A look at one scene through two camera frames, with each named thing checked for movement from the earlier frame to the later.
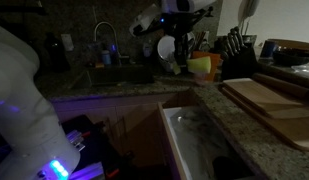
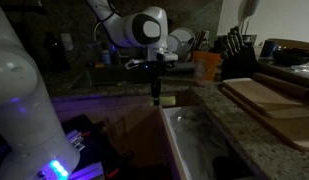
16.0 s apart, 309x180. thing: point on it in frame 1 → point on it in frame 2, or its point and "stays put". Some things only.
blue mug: [270, 49] stays put
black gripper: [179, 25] → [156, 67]
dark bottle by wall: [56, 58] stays put
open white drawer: [207, 151] stays put
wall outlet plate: [68, 42] stays put
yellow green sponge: [199, 65] → [167, 100]
